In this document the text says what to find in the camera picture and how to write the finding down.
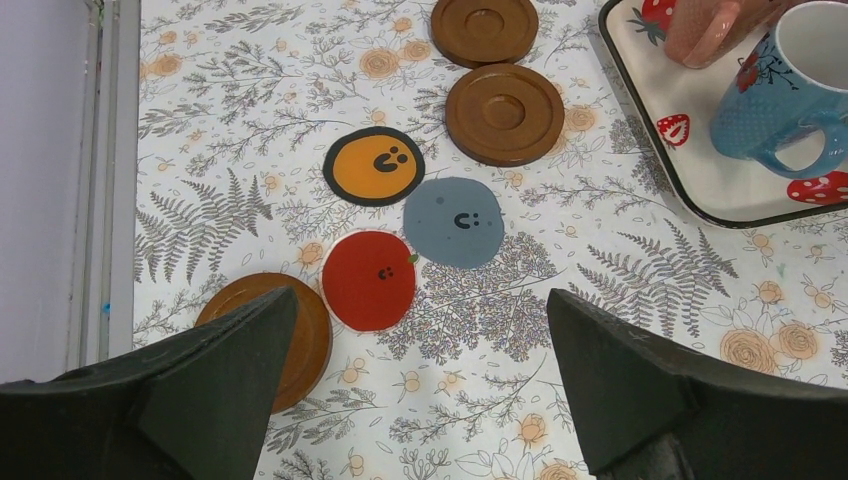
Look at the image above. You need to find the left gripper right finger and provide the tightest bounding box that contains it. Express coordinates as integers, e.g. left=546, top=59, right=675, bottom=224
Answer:
left=547, top=289, right=847, bottom=479

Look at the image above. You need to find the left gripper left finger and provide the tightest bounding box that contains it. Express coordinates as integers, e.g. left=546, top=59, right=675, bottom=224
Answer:
left=1, top=288, right=298, bottom=479

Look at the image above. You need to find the brown wooden coaster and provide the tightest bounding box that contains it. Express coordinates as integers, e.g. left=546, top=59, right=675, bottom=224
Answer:
left=195, top=273, right=333, bottom=414
left=444, top=63, right=565, bottom=168
left=430, top=0, right=539, bottom=69

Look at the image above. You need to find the orange smiley coaster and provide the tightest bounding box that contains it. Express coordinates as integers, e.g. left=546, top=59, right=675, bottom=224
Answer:
left=322, top=126, right=426, bottom=207

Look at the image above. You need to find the red apple coaster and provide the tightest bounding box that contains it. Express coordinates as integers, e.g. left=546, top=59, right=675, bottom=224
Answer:
left=321, top=230, right=416, bottom=332

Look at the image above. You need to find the grey blue coaster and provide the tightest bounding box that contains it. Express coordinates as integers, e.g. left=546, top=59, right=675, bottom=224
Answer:
left=403, top=177, right=505, bottom=269

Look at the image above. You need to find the floral tablecloth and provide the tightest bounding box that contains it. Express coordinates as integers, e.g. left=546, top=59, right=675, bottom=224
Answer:
left=132, top=1, right=847, bottom=479

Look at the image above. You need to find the white strawberry tray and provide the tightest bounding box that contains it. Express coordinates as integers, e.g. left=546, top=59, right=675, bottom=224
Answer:
left=598, top=1, right=847, bottom=228

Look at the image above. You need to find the blue floral mug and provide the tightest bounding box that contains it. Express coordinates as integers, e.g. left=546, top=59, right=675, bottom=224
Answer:
left=709, top=1, right=847, bottom=180

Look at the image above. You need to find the pink small mug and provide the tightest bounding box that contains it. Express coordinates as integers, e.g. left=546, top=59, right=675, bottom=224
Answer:
left=664, top=0, right=792, bottom=69

